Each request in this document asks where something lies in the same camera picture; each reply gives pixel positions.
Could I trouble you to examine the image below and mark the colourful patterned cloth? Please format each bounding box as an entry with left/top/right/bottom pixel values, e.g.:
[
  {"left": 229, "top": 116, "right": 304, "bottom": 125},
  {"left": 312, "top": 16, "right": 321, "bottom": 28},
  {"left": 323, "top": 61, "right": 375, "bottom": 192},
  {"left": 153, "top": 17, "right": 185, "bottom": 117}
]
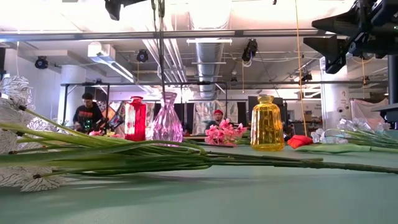
[{"left": 93, "top": 101, "right": 126, "bottom": 135}]

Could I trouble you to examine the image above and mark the black background screen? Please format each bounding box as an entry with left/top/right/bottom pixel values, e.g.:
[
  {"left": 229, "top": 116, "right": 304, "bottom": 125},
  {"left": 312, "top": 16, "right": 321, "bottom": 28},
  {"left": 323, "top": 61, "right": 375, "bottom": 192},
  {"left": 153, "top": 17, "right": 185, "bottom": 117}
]
[{"left": 248, "top": 95, "right": 289, "bottom": 125}]

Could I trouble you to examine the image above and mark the pink faceted glass vase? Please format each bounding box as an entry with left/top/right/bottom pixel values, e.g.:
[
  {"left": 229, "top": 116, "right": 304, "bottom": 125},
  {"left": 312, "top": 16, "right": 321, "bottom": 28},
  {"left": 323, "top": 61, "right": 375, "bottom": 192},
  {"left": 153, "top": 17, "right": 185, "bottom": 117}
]
[{"left": 151, "top": 91, "right": 184, "bottom": 144}]

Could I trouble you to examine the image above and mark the white leaf-pattern cloth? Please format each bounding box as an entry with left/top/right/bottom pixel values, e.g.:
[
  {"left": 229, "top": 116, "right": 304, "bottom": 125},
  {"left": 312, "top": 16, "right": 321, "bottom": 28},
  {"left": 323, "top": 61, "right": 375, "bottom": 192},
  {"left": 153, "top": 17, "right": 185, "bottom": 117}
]
[{"left": 192, "top": 100, "right": 239, "bottom": 135}]

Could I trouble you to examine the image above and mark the black ceiling spotlight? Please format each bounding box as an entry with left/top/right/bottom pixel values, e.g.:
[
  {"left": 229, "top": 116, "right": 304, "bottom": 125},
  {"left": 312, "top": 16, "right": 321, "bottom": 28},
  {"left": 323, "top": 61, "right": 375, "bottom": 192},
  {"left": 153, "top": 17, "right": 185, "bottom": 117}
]
[
  {"left": 136, "top": 49, "right": 149, "bottom": 63},
  {"left": 34, "top": 55, "right": 50, "bottom": 70},
  {"left": 241, "top": 39, "right": 259, "bottom": 62}
]

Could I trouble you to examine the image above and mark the white pillar with sticker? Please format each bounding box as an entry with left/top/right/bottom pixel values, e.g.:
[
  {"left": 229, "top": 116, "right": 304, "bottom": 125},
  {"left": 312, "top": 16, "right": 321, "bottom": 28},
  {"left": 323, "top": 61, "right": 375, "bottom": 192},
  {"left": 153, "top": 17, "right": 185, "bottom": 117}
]
[{"left": 320, "top": 55, "right": 354, "bottom": 138}]

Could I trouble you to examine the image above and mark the grey desk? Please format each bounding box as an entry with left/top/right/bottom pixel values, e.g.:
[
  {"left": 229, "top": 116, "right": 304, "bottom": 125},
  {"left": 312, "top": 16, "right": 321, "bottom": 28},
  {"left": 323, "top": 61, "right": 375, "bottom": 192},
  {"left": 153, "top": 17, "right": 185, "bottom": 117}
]
[{"left": 371, "top": 103, "right": 398, "bottom": 123}]

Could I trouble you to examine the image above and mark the yellow ribbed glass vase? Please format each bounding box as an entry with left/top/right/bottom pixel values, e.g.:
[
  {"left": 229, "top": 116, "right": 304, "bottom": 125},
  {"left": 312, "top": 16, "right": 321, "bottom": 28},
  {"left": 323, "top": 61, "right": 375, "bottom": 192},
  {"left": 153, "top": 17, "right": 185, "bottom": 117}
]
[{"left": 250, "top": 95, "right": 285, "bottom": 152}]

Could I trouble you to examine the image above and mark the black metal rig frame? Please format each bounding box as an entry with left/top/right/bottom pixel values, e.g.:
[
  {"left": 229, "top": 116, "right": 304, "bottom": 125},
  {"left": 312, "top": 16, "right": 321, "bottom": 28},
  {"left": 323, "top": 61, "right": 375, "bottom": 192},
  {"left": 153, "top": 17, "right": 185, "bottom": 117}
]
[{"left": 60, "top": 80, "right": 229, "bottom": 138}]

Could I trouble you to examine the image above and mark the person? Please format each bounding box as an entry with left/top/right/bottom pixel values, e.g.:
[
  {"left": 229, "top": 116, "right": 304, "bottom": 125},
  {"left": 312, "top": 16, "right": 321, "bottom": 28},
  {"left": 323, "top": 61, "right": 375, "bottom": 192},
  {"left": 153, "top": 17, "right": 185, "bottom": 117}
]
[
  {"left": 72, "top": 92, "right": 106, "bottom": 133},
  {"left": 205, "top": 108, "right": 231, "bottom": 131}
]

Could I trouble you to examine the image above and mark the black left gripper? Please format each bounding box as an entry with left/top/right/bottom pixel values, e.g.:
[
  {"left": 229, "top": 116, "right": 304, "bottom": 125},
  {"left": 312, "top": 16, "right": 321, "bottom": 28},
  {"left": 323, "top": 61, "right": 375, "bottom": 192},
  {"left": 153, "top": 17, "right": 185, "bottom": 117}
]
[{"left": 104, "top": 0, "right": 147, "bottom": 21}]

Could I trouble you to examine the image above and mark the yellow hanging cord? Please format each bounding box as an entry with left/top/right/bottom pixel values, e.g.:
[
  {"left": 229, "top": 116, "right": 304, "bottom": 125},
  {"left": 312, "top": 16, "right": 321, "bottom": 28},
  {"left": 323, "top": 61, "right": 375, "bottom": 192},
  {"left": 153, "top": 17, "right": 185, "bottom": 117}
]
[{"left": 294, "top": 0, "right": 308, "bottom": 138}]

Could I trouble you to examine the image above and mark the white ceiling duct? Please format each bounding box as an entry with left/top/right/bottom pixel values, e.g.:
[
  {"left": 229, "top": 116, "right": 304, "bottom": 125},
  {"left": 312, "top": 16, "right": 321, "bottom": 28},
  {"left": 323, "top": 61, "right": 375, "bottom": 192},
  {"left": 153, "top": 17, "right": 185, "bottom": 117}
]
[{"left": 86, "top": 41, "right": 137, "bottom": 84}]

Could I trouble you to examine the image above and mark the green table mat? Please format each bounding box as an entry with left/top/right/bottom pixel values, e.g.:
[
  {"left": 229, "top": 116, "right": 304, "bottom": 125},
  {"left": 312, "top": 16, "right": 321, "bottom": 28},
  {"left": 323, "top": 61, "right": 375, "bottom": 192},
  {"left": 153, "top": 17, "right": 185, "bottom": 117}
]
[{"left": 0, "top": 129, "right": 398, "bottom": 224}]

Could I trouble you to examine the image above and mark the pale pink cloth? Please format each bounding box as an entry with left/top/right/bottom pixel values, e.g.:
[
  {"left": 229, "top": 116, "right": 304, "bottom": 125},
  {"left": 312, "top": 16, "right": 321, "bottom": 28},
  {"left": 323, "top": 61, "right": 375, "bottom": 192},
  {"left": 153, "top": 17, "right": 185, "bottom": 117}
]
[{"left": 350, "top": 98, "right": 389, "bottom": 131}]

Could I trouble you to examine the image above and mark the white artificial flower bunch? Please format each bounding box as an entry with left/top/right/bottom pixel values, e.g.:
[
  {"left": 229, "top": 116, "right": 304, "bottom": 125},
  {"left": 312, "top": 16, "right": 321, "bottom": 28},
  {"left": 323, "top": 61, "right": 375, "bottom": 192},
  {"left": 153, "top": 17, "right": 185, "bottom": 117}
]
[
  {"left": 0, "top": 76, "right": 398, "bottom": 193},
  {"left": 310, "top": 117, "right": 398, "bottom": 149}
]

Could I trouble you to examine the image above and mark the silver round ventilation duct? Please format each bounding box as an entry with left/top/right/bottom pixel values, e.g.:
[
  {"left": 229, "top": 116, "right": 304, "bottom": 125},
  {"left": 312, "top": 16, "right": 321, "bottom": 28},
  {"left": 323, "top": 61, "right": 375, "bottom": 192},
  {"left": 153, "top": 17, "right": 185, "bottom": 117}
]
[{"left": 195, "top": 42, "right": 225, "bottom": 100}]

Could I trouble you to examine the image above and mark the plain white pillar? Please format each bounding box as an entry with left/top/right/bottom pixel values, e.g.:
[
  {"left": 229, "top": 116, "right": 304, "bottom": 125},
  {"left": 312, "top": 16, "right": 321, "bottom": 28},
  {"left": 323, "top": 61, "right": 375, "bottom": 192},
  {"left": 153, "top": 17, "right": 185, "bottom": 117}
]
[{"left": 57, "top": 64, "right": 87, "bottom": 126}]

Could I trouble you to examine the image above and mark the grey ceiling beam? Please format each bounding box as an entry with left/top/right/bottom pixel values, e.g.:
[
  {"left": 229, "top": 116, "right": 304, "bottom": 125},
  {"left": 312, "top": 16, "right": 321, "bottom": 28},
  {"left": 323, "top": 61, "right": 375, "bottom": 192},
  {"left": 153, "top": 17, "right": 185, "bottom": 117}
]
[{"left": 0, "top": 29, "right": 336, "bottom": 43}]

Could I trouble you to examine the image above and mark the red ribbed glass vase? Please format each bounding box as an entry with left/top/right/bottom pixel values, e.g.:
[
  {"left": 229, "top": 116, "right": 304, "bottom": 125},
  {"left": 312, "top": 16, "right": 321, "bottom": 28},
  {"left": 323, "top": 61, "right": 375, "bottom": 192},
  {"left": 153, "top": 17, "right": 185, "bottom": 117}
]
[{"left": 124, "top": 95, "right": 147, "bottom": 142}]

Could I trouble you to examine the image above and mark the black monitor pole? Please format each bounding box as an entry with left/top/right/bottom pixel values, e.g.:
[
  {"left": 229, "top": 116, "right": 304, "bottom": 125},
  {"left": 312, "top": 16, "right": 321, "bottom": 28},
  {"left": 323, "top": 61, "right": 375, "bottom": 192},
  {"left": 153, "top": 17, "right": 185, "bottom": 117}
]
[{"left": 387, "top": 54, "right": 398, "bottom": 105}]

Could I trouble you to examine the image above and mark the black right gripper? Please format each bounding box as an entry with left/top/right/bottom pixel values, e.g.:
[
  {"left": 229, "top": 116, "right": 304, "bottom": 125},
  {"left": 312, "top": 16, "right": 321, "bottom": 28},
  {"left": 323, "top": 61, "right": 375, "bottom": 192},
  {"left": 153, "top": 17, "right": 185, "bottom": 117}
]
[{"left": 303, "top": 0, "right": 398, "bottom": 75}]

